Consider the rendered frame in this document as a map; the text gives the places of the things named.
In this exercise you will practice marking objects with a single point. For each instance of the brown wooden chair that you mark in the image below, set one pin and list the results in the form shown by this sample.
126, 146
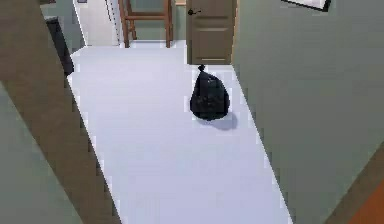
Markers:
146, 16

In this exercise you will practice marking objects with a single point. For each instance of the black rubbish bag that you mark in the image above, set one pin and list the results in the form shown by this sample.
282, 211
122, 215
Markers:
209, 96

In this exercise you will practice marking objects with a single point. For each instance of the brown door frame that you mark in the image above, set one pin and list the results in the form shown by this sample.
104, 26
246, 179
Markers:
43, 100

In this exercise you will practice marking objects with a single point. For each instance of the black bin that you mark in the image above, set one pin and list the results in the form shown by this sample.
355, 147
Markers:
60, 46

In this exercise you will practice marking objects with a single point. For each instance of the black framed picture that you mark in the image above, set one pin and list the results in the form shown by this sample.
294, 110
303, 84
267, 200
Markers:
310, 3

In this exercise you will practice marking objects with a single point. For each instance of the white cabinet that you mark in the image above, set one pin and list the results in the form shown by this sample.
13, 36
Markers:
96, 21

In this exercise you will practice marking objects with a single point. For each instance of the brown room door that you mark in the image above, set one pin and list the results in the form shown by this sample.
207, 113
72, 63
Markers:
210, 33

